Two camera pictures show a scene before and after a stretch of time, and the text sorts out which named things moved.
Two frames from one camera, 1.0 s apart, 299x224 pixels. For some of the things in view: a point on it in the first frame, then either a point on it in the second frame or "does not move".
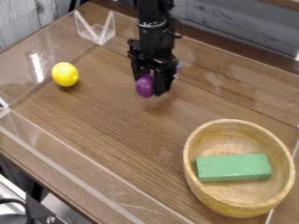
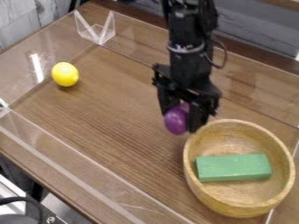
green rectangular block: [232, 166] does not move
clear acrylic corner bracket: [96, 33] does not move
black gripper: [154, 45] to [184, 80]
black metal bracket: [39, 213] does not move
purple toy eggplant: [144, 85] to [175, 118]
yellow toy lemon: [64, 73] does not move
